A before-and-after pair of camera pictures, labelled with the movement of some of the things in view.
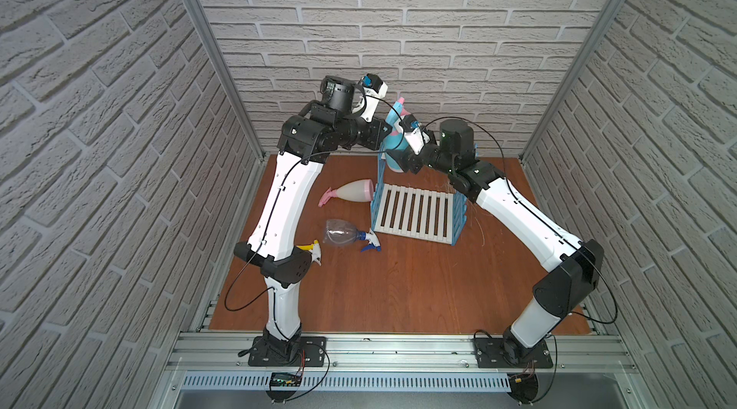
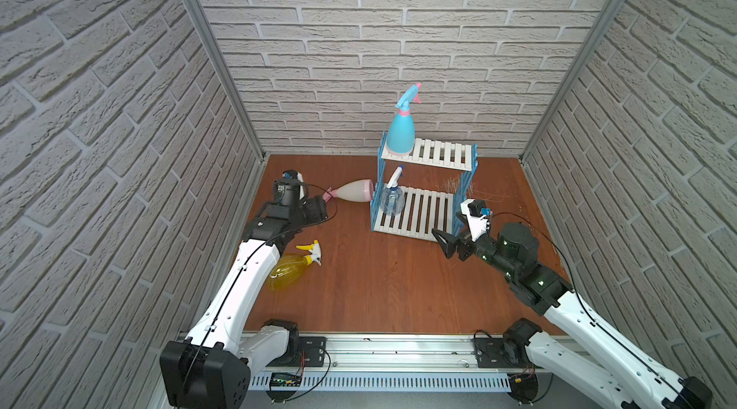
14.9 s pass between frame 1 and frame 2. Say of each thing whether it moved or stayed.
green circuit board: stayed
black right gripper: moved
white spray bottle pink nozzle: stayed
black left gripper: moved
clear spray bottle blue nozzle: moved
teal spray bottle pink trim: moved
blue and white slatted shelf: stayed
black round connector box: stayed
